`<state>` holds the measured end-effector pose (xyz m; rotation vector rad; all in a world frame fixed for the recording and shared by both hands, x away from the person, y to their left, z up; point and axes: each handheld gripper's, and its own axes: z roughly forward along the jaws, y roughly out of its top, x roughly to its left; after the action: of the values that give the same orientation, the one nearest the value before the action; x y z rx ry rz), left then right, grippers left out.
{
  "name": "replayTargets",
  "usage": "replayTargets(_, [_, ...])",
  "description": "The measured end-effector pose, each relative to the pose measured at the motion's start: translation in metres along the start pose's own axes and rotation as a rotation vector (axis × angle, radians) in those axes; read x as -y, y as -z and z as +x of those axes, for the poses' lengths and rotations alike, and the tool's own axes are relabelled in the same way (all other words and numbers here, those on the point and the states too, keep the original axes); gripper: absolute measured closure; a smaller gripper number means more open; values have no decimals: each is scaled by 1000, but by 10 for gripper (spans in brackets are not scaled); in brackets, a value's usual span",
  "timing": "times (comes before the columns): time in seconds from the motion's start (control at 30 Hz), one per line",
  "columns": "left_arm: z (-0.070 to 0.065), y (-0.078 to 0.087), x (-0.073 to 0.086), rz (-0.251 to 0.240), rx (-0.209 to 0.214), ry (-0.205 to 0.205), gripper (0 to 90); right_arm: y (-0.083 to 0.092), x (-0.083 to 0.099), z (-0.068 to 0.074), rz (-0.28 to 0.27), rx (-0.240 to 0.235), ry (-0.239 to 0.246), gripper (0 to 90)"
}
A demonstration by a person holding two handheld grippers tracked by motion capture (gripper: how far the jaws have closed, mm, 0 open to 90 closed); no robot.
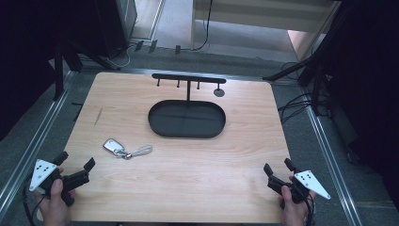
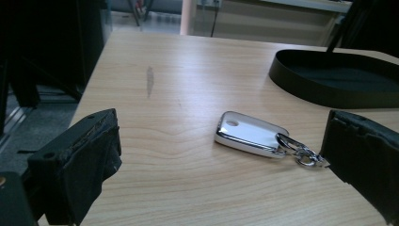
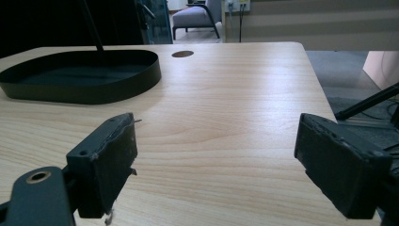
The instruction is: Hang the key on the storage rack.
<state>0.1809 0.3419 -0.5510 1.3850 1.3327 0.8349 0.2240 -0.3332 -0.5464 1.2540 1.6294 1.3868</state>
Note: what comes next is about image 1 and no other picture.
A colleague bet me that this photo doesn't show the dark curtain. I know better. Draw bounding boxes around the dark curtain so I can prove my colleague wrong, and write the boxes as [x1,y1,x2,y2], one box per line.
[323,0,399,202]

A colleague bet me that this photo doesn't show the bundle of black floor cables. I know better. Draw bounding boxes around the bundle of black floor cables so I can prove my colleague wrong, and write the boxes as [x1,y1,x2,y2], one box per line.
[278,61,331,124]

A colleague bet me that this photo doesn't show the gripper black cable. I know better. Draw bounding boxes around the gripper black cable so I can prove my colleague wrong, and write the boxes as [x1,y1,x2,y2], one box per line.
[304,194,317,226]
[22,183,45,226]

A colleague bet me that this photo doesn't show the black key rack with tray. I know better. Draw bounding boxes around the black key rack with tray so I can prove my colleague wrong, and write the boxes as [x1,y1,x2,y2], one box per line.
[147,73,228,139]

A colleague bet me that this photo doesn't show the black metal stand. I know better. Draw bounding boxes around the black metal stand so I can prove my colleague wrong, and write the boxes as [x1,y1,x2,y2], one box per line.
[51,37,121,102]
[263,6,349,117]

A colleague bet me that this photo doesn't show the person's right hand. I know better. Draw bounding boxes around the person's right hand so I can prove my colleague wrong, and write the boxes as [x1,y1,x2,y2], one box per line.
[278,175,316,226]

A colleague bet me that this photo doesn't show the hanging black cable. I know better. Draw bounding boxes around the hanging black cable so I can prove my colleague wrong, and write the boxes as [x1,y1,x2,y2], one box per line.
[189,0,215,52]

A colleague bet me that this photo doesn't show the white cabinet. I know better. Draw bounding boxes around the white cabinet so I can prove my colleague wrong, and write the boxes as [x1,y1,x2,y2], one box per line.
[190,0,343,62]

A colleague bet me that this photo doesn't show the dark cabinet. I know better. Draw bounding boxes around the dark cabinet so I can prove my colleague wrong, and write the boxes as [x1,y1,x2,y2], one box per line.
[93,0,139,59]

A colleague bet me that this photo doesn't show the silver key fob with cord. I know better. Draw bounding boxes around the silver key fob with cord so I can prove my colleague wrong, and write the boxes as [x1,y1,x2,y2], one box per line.
[102,137,154,160]

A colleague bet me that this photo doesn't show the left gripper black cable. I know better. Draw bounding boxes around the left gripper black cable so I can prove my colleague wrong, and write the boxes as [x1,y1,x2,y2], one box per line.
[22,183,45,226]

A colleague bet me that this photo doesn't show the person's left hand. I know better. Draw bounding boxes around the person's left hand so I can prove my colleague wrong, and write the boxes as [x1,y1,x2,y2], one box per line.
[34,168,77,226]

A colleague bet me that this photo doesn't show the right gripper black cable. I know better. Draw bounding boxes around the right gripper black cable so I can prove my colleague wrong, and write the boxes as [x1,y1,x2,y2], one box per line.
[304,194,317,226]

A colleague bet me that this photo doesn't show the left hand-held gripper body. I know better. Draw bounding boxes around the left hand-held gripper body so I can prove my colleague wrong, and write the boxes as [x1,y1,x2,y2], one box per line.
[28,158,91,207]

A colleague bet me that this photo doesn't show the white floor cable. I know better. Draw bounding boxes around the white floor cable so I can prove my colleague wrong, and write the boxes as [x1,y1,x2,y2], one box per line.
[107,45,132,70]

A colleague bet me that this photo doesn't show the aluminium floor rail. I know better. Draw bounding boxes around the aluminium floor rail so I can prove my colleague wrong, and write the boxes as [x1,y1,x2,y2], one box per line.
[78,66,302,85]
[300,88,365,226]
[0,70,78,218]

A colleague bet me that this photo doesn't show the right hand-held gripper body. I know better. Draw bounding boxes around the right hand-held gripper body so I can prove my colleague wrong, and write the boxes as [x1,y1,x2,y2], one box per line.
[266,169,332,204]

